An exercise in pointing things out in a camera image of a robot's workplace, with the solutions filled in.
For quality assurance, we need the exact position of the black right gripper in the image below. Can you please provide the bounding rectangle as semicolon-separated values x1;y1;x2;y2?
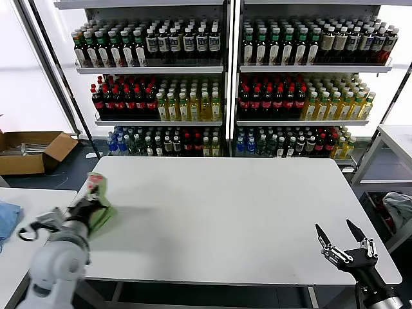
314;219;388;288

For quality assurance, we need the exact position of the black cable loop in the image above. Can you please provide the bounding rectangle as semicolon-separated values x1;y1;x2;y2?
17;221;41;242

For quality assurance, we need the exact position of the black metal post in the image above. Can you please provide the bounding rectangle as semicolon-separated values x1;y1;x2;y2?
17;0;96;158

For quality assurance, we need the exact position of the dark drink bottle cream label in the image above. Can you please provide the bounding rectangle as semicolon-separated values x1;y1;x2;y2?
320;26;335;64
333;26;348;64

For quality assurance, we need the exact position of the open cardboard box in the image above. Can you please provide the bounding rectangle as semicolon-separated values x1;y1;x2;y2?
0;130;80;176

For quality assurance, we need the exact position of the blue cloth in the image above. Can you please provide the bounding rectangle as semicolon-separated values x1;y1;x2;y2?
0;200;24;254

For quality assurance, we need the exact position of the grey metal frame table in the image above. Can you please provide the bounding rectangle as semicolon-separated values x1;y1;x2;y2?
349;124;412;255

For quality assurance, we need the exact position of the light green shirt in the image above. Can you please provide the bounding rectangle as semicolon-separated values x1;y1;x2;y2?
85;172;118;238

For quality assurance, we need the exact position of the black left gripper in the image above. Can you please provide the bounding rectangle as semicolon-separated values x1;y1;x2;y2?
66;189;101;223

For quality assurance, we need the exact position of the white side table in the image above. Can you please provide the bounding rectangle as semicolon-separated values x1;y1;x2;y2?
0;186;78;309

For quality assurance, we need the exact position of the dark tea bottle green cap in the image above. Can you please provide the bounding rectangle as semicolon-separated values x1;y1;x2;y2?
256;27;268;66
268;27;281;66
133;30;146;68
97;31;109;68
121;30;133;68
295;27;308;66
243;28;255;66
73;31;85;68
281;27;294;66
109;30;122;68
308;27;321;65
85;31;97;68

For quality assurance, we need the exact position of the dark drink bottle blue label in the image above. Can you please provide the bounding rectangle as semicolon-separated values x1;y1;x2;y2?
384;28;399;62
145;28;158;61
183;28;196;61
346;26;361;64
169;28;182;61
372;27;386;64
196;27;209;61
157;28;170;61
359;26;374;64
209;27;222;61

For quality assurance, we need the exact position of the crumpled white cloth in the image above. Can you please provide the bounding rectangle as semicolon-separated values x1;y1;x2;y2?
381;191;412;236

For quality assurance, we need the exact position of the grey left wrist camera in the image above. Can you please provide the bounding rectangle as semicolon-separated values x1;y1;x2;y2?
33;207;67;232

